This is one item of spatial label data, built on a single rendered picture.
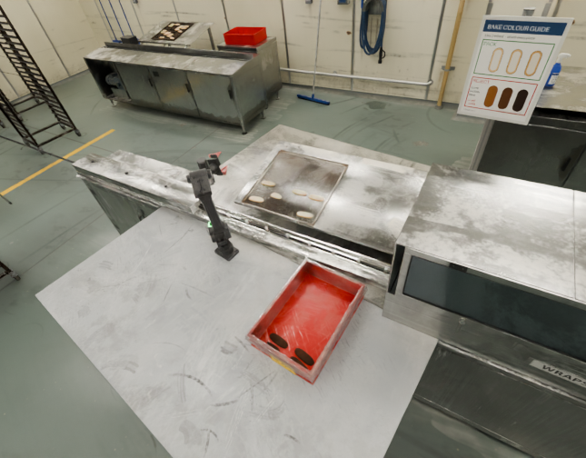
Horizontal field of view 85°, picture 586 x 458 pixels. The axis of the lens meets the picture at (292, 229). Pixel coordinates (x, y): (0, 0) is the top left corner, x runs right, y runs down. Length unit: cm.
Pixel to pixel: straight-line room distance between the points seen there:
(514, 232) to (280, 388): 102
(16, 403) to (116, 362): 142
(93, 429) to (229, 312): 134
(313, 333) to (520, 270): 81
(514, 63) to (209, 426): 200
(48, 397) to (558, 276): 287
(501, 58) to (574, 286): 110
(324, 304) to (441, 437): 108
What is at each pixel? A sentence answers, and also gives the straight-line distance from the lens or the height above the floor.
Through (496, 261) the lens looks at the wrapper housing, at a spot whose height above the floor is 130.
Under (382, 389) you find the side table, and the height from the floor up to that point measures 82.
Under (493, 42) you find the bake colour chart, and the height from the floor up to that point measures 162.
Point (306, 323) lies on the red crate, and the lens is 150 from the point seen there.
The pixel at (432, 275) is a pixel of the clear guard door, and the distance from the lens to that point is 122.
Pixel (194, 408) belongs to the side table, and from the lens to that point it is 147.
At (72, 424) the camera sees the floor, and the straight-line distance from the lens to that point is 273.
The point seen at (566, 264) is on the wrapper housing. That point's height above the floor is 130.
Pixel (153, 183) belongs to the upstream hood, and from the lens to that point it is 240.
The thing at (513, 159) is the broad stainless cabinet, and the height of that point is 59.
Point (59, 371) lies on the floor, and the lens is 298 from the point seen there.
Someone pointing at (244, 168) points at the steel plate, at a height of 82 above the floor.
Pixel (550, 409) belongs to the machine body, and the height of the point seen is 64.
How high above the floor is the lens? 214
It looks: 45 degrees down
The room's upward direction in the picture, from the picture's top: 8 degrees counter-clockwise
